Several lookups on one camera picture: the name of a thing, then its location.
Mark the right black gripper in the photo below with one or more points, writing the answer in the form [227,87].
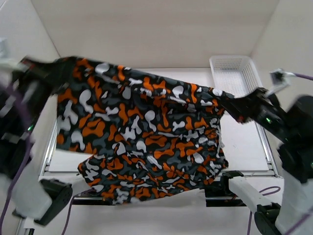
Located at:
[241,108]

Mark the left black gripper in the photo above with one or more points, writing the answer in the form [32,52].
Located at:
[57,73]

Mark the orange camouflage shorts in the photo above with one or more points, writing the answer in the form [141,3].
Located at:
[147,136]

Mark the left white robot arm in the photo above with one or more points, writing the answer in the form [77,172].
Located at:
[21,104]

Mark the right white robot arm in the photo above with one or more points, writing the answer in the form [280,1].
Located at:
[294,129]

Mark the white plastic basket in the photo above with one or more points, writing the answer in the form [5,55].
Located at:
[234,74]

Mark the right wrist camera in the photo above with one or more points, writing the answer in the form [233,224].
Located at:
[280,80]

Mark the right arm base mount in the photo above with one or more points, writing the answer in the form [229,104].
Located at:
[217,196]

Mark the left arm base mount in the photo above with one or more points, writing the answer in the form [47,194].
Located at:
[89,198]

